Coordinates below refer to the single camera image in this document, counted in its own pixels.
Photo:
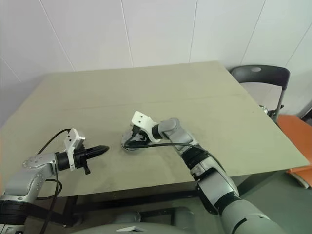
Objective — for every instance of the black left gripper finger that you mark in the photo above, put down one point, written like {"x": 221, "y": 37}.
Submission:
{"x": 93, "y": 154}
{"x": 96, "y": 148}

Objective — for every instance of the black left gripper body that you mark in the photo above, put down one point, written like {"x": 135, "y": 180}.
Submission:
{"x": 78, "y": 158}

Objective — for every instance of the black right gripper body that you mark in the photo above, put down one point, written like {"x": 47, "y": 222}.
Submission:
{"x": 142, "y": 137}

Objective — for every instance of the small silver gear part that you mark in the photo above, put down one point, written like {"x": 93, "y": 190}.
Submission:
{"x": 126, "y": 140}

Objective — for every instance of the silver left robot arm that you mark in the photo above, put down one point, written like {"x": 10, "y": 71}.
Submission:
{"x": 31, "y": 180}

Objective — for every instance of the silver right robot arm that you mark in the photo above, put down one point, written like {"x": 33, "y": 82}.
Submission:
{"x": 180, "y": 135}

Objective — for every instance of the dark grey folding chair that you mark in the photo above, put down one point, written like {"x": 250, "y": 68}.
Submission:
{"x": 263, "y": 74}

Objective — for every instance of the orange white curved panel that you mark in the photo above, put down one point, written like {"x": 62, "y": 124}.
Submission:
{"x": 304, "y": 175}

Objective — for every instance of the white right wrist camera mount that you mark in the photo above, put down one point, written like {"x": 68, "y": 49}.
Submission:
{"x": 141, "y": 119}

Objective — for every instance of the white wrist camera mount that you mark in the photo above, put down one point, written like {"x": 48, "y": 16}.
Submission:
{"x": 73, "y": 136}
{"x": 141, "y": 119}

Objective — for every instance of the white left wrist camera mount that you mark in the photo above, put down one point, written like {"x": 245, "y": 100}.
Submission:
{"x": 73, "y": 136}

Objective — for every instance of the black metal table frame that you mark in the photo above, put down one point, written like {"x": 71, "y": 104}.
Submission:
{"x": 146, "y": 198}

